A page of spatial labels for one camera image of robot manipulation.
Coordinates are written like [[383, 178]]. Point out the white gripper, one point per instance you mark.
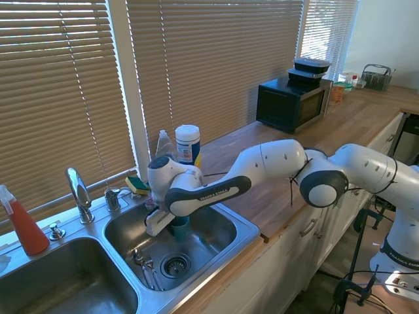
[[157, 224]]

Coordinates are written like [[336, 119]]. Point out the teal ceramic mug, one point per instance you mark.
[[181, 230]]

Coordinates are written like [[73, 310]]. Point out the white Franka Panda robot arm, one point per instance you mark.
[[271, 160]]

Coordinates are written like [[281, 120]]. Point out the metal sink drain strainer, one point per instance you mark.
[[175, 265]]

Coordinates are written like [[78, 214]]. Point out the stainless steel double sink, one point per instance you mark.
[[98, 226]]

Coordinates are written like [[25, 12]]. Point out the small chrome sink knob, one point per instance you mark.
[[56, 231]]

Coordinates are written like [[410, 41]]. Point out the metal fork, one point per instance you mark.
[[152, 268]]

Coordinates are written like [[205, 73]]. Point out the metal spoon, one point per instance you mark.
[[140, 260]]

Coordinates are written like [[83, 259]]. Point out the yellow green sponge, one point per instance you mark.
[[135, 184]]

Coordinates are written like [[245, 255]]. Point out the chrome side sprayer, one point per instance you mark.
[[113, 199]]

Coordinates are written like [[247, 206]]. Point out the clear Dawn dish soap bottle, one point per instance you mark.
[[165, 145]]

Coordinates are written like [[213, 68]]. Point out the white wipes canister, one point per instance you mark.
[[187, 145]]

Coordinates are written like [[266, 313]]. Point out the chrome kitchen faucet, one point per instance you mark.
[[78, 191]]

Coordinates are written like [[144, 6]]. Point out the white kitchen base cabinet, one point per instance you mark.
[[304, 255]]

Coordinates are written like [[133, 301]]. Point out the red spray bottle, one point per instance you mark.
[[27, 229]]

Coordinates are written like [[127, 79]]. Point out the black microwave oven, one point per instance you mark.
[[284, 104]]

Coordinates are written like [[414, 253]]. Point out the wide beige window blind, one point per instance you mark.
[[212, 65], [49, 98]]

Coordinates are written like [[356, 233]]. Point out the black C-clamp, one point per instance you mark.
[[376, 214], [361, 289]]

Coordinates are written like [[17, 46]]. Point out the black plastic food container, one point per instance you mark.
[[311, 64], [304, 78]]

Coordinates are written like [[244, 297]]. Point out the orange plastic container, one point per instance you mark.
[[337, 94]]

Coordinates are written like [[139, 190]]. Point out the clear container with green lid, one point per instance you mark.
[[346, 85]]

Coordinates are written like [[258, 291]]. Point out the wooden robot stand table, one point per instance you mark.
[[393, 302]]

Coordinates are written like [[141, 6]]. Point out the small amber jar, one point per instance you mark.
[[360, 84]]

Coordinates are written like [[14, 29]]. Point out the narrow white window blind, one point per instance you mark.
[[327, 36]]

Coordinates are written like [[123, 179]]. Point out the black dishwasher appliance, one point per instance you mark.
[[407, 140]]

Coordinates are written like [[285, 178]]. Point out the grey cutlery caddy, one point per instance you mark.
[[376, 78]]

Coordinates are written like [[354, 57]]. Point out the red wrist camera mount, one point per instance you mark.
[[153, 200]]

